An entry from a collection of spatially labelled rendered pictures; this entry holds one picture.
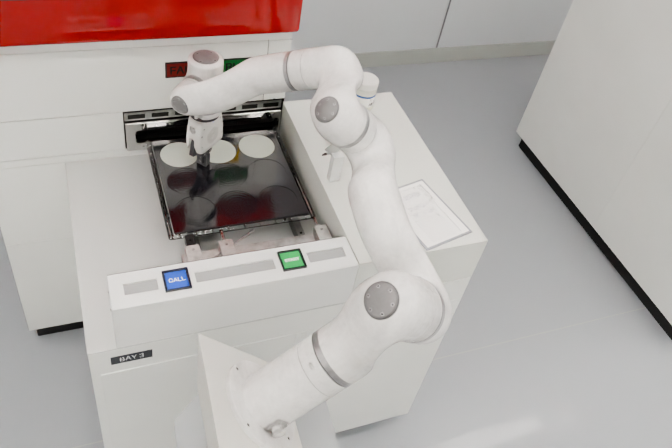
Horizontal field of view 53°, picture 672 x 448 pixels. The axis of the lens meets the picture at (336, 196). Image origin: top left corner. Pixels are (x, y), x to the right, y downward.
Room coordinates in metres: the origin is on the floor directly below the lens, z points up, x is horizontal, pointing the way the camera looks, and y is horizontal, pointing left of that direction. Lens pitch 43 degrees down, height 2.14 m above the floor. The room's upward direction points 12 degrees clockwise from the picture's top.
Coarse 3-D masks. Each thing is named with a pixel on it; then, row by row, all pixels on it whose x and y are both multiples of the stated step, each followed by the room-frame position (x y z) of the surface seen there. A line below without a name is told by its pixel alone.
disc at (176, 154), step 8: (168, 144) 1.37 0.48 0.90; (176, 144) 1.37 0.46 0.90; (184, 144) 1.38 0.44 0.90; (168, 152) 1.34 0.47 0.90; (176, 152) 1.34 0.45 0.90; (184, 152) 1.35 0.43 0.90; (168, 160) 1.30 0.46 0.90; (176, 160) 1.31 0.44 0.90; (184, 160) 1.32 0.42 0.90; (192, 160) 1.32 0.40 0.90
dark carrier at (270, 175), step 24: (168, 168) 1.27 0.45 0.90; (192, 168) 1.29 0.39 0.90; (216, 168) 1.31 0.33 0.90; (240, 168) 1.33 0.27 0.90; (264, 168) 1.36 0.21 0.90; (288, 168) 1.37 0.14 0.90; (168, 192) 1.19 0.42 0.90; (192, 192) 1.21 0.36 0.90; (216, 192) 1.22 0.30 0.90; (240, 192) 1.24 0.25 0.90; (264, 192) 1.26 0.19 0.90; (288, 192) 1.28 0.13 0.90; (192, 216) 1.13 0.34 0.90; (216, 216) 1.14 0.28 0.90; (240, 216) 1.16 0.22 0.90; (264, 216) 1.18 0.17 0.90; (288, 216) 1.20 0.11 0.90
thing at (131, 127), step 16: (224, 112) 1.50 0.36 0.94; (240, 112) 1.52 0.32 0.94; (256, 112) 1.53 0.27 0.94; (272, 112) 1.56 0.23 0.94; (128, 128) 1.36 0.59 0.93; (144, 128) 1.38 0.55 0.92; (160, 128) 1.40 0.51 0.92; (256, 128) 1.55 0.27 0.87; (272, 128) 1.56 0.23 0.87; (128, 144) 1.36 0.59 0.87; (144, 144) 1.38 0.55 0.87
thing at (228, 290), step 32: (224, 256) 0.97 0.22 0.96; (256, 256) 0.99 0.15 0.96; (320, 256) 1.04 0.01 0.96; (352, 256) 1.05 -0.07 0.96; (128, 288) 0.84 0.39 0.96; (160, 288) 0.85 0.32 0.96; (192, 288) 0.87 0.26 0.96; (224, 288) 0.89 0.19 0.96; (256, 288) 0.92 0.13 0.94; (288, 288) 0.95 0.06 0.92; (320, 288) 0.99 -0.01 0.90; (128, 320) 0.79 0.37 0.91; (160, 320) 0.82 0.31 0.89; (192, 320) 0.85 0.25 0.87; (224, 320) 0.88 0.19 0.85
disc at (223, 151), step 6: (216, 144) 1.41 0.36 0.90; (222, 144) 1.41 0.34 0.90; (228, 144) 1.42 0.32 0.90; (216, 150) 1.38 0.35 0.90; (222, 150) 1.39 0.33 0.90; (228, 150) 1.39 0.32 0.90; (234, 150) 1.40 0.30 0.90; (210, 156) 1.35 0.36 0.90; (216, 156) 1.36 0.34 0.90; (222, 156) 1.36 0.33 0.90; (228, 156) 1.37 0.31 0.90; (234, 156) 1.38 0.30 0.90; (216, 162) 1.34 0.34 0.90; (222, 162) 1.34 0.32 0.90
